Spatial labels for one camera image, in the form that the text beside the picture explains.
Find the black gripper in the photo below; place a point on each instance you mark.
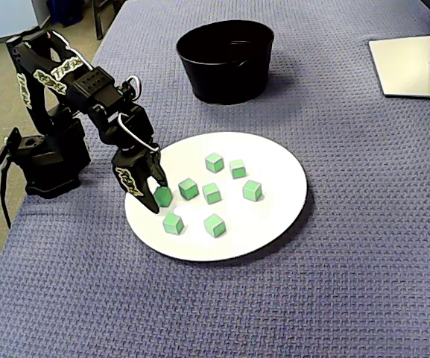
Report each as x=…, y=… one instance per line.
x=130, y=168

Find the green cube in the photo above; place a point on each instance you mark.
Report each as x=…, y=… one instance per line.
x=214, y=225
x=173, y=223
x=211, y=194
x=214, y=163
x=252, y=191
x=163, y=197
x=188, y=189
x=237, y=169

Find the black robot arm with stickers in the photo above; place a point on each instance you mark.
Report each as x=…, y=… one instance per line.
x=91, y=80

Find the white round plate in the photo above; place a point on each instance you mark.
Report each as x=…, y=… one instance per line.
x=267, y=231

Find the black bucket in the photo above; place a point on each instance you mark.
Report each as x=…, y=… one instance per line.
x=229, y=82

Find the blue bin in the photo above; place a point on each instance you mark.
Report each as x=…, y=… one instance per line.
x=65, y=11

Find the blue waffle cloth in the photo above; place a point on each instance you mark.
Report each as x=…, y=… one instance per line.
x=348, y=298

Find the white monitor stand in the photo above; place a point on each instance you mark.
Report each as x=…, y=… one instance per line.
x=404, y=67

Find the dark chair frame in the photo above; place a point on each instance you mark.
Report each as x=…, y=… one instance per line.
x=99, y=15

